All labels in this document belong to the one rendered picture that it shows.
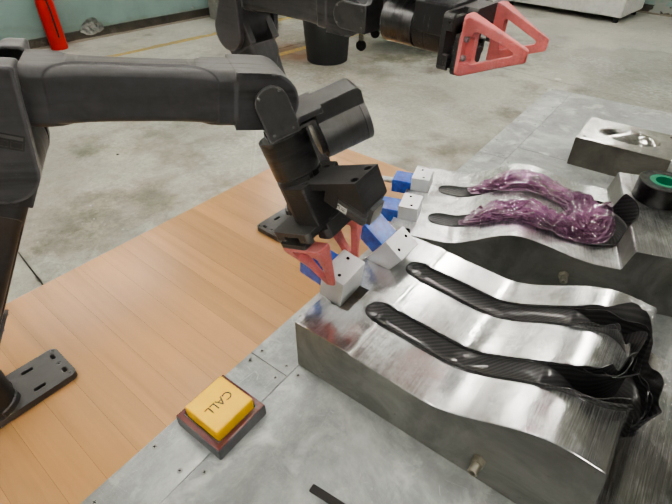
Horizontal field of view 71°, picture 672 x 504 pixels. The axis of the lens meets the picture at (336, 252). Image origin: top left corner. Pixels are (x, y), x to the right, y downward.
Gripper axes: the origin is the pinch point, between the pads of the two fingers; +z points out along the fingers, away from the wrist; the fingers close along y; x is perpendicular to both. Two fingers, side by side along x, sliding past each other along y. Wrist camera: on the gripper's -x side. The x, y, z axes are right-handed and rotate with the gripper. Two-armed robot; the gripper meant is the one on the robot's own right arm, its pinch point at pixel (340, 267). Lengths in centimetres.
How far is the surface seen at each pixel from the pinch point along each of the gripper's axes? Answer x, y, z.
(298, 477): -4.4, -21.8, 13.7
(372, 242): 1.8, 8.8, 2.3
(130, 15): 503, 264, -72
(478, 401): -20.2, -5.7, 11.1
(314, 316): 1.7, -6.1, 3.8
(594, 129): -6, 84, 21
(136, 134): 279, 103, 9
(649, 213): -26, 44, 19
